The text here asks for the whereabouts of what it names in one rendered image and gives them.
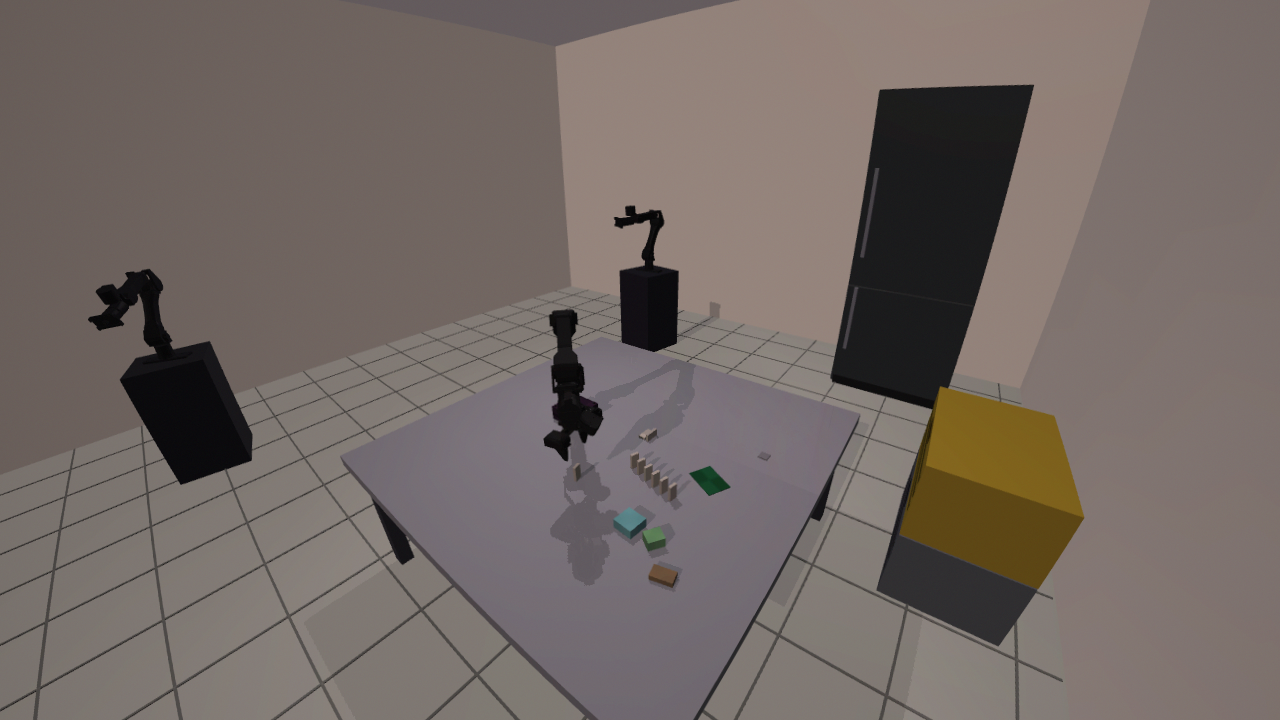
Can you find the green flat mat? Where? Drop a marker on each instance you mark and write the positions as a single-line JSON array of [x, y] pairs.
[[709, 480]]

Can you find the teal block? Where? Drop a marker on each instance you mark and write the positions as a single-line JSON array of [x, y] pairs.
[[629, 523]]

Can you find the green block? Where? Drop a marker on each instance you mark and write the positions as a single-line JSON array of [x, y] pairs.
[[653, 538]]

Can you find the brown rectangular block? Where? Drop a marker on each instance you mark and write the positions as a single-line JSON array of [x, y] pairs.
[[663, 575]]

